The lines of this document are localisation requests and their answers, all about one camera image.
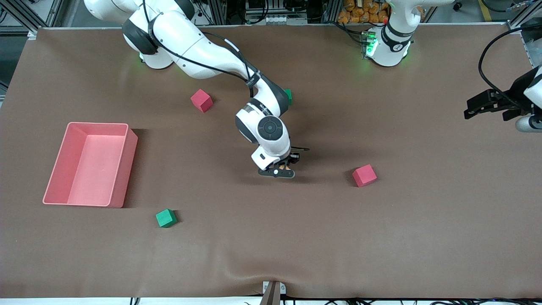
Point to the pink plastic bin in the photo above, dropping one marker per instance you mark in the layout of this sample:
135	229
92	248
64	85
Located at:
91	178

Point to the white power strip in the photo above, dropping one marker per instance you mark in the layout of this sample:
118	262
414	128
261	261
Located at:
279	19

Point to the pink foam cube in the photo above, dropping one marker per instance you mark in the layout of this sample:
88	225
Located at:
364	176
201	101

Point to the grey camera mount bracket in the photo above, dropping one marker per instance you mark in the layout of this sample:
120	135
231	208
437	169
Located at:
273	294

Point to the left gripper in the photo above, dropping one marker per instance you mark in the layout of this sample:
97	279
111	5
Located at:
515	97

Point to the brown table mat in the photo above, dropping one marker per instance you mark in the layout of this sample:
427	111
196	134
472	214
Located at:
271	237

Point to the aluminium frame posts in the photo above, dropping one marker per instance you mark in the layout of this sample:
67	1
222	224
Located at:
218	12

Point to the orange-capped black push button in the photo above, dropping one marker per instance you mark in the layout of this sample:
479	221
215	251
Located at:
288	168

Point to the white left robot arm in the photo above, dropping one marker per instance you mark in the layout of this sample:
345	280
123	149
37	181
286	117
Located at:
387	53

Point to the white table corner bracket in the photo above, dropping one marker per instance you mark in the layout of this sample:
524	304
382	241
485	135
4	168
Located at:
515	29
32	34

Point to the orange packaged goods pile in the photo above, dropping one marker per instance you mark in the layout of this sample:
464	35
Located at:
360	15

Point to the aluminium frame strut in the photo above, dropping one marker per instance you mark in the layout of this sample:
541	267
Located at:
23	17
525	12

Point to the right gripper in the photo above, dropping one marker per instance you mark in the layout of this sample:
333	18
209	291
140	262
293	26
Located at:
293	159

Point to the green foam cube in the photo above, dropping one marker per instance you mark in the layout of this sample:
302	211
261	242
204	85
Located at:
165	218
289	98

